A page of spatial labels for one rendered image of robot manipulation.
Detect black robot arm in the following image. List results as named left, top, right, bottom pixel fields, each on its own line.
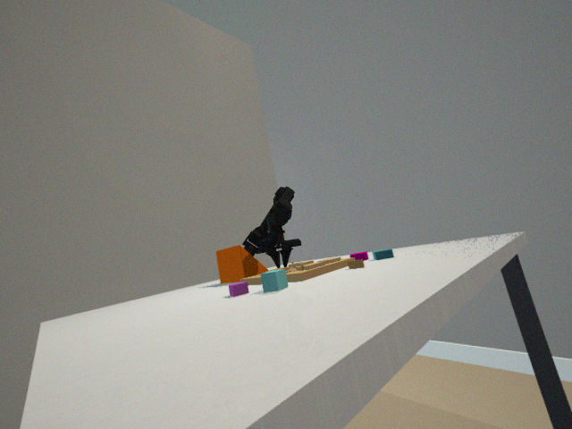
left=242, top=186, right=295, bottom=256

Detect magenta square block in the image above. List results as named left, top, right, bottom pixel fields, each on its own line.
left=349, top=252, right=368, bottom=260

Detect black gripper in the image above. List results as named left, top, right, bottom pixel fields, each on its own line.
left=257, top=228, right=301, bottom=268

